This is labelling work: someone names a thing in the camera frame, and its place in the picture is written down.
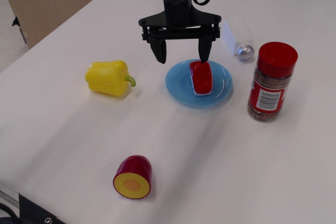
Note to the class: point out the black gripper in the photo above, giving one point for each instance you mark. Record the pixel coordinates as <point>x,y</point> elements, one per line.
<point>180,20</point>

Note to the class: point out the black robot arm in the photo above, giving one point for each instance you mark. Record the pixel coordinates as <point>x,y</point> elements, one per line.
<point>180,20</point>

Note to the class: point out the blue plate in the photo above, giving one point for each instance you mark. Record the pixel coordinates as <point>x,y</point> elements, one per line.
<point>178,82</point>

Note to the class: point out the white salt shaker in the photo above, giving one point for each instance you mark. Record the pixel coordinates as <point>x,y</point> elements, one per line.
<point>238,38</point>

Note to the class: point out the yellow toy bell pepper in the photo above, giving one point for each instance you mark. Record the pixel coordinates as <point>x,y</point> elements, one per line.
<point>109,77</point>

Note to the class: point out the red-lidded spice jar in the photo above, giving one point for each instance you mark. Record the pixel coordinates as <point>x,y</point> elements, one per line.
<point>273,73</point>

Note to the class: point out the halved purple toy fruit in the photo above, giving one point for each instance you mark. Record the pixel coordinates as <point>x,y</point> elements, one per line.
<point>133,177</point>

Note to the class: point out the black corner bracket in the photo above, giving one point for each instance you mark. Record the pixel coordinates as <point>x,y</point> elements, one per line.
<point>29,212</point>

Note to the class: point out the aluminium table frame rail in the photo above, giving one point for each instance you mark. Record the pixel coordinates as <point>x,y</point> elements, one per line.
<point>10,198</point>

